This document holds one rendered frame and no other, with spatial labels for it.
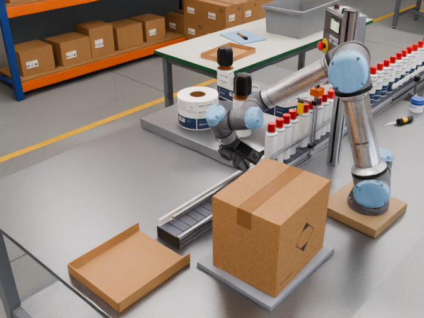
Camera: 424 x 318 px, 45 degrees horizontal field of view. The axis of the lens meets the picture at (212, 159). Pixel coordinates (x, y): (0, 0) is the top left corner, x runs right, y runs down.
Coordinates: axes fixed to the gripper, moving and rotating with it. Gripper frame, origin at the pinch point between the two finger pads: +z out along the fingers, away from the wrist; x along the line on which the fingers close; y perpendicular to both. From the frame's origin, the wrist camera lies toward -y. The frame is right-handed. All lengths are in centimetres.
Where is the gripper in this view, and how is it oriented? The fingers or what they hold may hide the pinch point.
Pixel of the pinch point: (247, 169)
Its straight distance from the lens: 201.7
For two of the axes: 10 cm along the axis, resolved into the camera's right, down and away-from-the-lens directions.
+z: 3.5, 5.7, 7.5
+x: -5.8, 7.6, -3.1
